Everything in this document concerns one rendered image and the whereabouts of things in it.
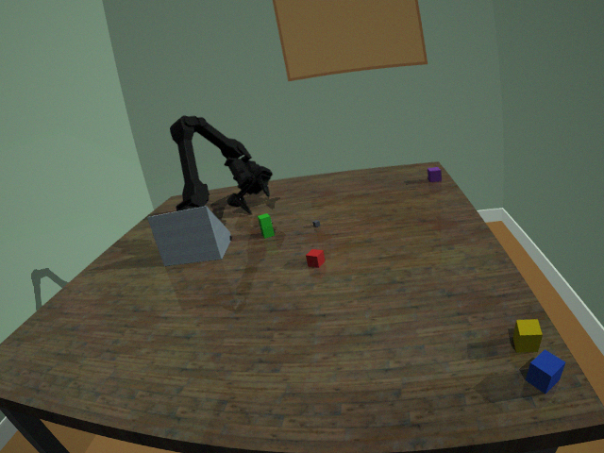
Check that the red block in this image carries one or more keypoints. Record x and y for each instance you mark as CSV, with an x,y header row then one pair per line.
x,y
315,258

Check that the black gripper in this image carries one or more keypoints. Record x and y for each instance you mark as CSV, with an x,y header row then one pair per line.
x,y
246,182

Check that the blue block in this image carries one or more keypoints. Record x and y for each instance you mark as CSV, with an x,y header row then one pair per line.
x,y
545,371

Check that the yellow block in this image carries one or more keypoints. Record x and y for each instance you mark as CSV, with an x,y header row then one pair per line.
x,y
527,335

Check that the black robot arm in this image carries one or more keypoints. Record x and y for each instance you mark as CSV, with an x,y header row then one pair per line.
x,y
195,193

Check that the small purple block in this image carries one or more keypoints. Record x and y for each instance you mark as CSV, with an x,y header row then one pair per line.
x,y
435,174

